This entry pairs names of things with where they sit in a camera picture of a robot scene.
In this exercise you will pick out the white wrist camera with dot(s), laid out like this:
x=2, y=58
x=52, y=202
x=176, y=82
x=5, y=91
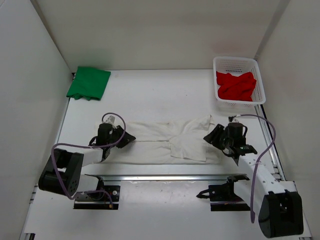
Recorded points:
x=110, y=120
x=234, y=119

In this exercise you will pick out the white t shirt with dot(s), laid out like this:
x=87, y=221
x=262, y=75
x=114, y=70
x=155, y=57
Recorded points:
x=175, y=142

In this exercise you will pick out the red t shirt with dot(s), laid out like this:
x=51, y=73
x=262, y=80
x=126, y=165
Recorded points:
x=236, y=88

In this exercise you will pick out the aluminium table rail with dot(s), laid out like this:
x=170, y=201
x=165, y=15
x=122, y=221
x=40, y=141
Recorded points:
x=172, y=177

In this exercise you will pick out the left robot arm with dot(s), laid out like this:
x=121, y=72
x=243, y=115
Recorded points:
x=62, y=172

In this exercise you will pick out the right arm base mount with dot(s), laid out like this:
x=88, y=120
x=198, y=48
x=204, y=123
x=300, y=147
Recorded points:
x=222, y=196

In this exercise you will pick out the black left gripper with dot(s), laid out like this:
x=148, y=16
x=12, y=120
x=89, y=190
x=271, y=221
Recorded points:
x=127, y=138

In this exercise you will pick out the green t shirt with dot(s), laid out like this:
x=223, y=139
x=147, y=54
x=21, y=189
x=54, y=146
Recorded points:
x=89, y=83

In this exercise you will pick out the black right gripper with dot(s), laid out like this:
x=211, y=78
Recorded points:
x=213, y=138

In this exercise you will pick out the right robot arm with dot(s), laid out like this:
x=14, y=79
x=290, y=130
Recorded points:
x=278, y=210

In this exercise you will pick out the white plastic basket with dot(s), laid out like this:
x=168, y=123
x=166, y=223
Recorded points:
x=238, y=66

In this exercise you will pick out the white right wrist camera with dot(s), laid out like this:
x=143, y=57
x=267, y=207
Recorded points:
x=234, y=119

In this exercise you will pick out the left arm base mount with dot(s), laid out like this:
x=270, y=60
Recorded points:
x=95, y=193

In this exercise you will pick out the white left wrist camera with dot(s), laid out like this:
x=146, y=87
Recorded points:
x=110, y=120

